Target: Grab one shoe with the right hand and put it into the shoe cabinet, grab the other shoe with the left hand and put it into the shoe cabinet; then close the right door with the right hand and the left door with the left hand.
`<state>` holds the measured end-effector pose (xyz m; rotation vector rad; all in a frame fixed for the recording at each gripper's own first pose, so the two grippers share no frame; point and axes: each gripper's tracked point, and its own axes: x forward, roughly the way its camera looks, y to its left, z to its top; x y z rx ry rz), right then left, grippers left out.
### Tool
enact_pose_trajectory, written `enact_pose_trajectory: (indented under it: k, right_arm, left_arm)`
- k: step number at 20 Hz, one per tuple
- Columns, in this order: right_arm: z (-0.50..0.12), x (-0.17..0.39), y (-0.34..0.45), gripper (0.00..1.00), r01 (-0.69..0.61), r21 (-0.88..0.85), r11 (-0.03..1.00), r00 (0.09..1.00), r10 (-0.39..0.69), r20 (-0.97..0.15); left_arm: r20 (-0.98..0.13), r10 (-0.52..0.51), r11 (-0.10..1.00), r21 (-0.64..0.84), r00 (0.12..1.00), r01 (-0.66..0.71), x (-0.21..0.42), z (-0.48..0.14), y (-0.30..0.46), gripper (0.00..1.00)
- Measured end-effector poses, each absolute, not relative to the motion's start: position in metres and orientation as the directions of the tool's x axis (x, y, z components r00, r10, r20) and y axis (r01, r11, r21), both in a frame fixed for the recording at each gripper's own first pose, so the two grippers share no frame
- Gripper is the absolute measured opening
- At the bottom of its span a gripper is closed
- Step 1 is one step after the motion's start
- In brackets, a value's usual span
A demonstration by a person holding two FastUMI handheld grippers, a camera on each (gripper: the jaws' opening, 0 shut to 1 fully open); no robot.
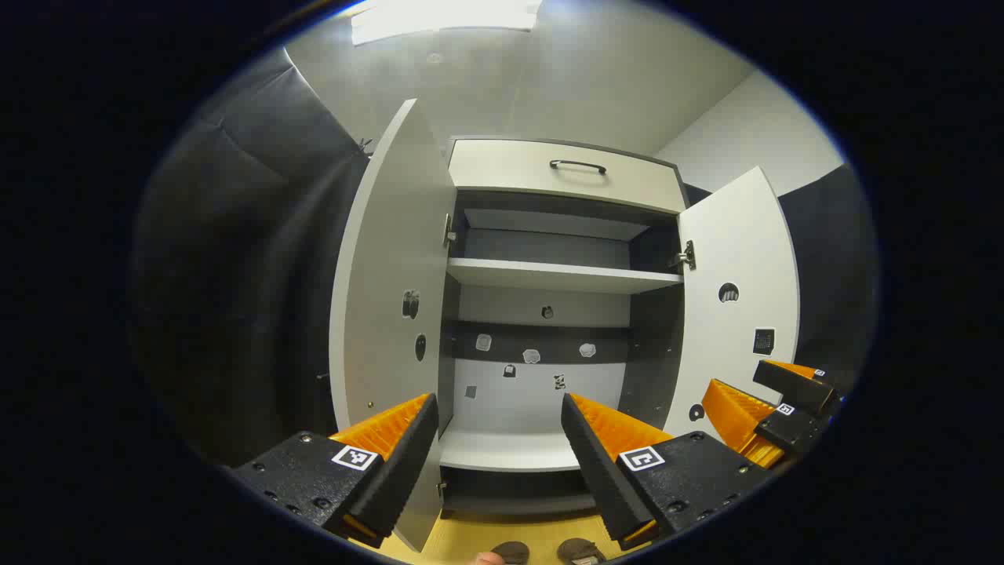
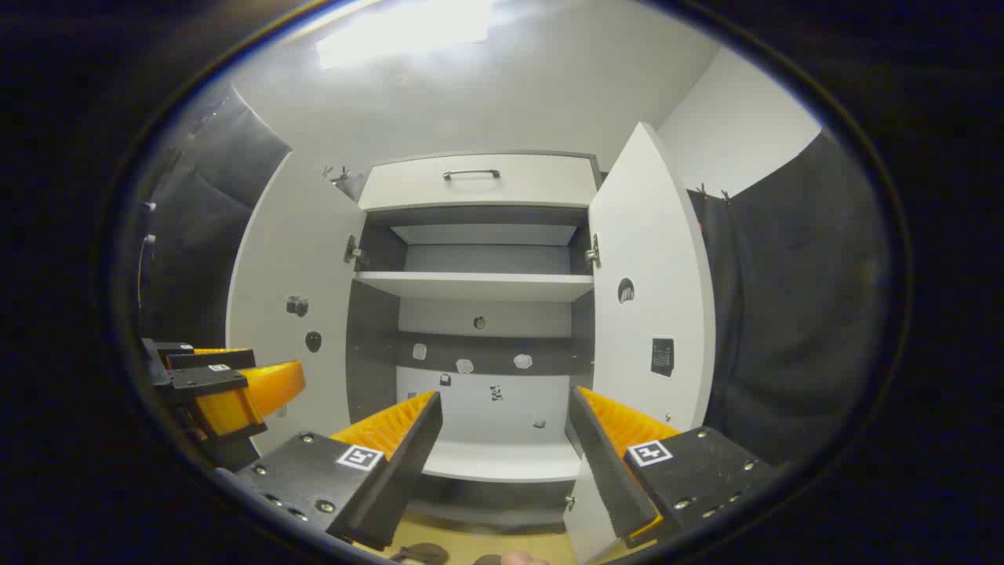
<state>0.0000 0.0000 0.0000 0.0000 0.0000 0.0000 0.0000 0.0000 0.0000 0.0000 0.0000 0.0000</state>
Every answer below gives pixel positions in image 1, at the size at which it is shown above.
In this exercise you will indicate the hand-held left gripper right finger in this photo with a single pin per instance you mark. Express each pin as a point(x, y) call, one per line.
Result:
point(596, 463)

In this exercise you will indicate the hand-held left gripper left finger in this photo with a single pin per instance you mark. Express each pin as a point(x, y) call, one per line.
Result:
point(408, 463)

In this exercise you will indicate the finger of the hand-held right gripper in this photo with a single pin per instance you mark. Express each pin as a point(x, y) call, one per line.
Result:
point(788, 430)
point(792, 384)

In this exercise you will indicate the brown fuzzy shoe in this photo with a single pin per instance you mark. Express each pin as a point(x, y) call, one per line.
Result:
point(511, 552)
point(582, 552)

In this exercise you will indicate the white and grey shoe cabinet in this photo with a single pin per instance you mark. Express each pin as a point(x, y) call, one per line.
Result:
point(533, 392)

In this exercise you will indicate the metal door hinge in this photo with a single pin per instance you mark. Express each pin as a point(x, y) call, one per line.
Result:
point(449, 231)
point(686, 256)

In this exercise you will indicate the white cabinet shelf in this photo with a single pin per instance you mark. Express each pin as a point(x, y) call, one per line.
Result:
point(549, 275)

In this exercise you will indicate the white cabinet drawer front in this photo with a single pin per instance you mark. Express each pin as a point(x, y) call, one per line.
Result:
point(510, 169)

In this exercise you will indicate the ceiling light panel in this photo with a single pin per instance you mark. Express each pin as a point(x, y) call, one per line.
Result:
point(439, 17)

